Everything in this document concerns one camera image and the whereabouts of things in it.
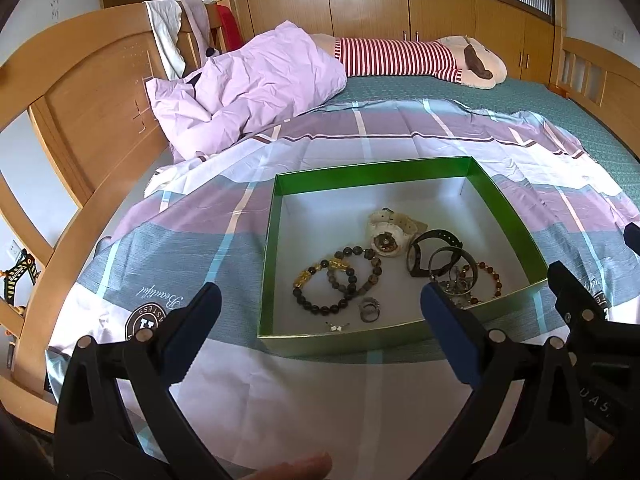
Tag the wooden wall cabinets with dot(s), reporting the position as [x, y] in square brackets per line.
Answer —
[522, 39]

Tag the green cardboard box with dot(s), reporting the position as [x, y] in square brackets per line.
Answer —
[350, 248]

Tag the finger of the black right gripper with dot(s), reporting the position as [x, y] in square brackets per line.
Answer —
[632, 237]
[580, 311]

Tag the white chunky wristwatch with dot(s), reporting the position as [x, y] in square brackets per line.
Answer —
[389, 233]

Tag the pink crumpled quilt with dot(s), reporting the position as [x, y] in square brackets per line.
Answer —
[276, 76]

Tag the green mattress cover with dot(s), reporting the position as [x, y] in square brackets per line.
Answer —
[510, 97]

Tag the small silver earrings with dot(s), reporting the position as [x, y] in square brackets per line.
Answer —
[334, 327]

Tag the wooden bed footboard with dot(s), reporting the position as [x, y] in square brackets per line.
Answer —
[602, 83]

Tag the wooden bed headboard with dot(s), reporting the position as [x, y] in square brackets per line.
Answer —
[81, 82]

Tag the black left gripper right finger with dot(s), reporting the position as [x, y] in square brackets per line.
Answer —
[488, 361]

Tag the silver bangle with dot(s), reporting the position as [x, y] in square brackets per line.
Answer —
[452, 263]

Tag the black strap wristwatch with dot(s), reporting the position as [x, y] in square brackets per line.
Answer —
[423, 246]

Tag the operator hand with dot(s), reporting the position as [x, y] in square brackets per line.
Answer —
[314, 467]

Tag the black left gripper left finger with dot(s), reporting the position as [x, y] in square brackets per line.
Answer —
[155, 364]

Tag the silver keychain pendant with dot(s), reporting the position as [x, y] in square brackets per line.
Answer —
[459, 292]

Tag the striped plush dog toy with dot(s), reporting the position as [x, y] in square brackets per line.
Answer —
[457, 59]

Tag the clothes hanging on headboard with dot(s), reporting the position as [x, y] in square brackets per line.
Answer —
[197, 22]

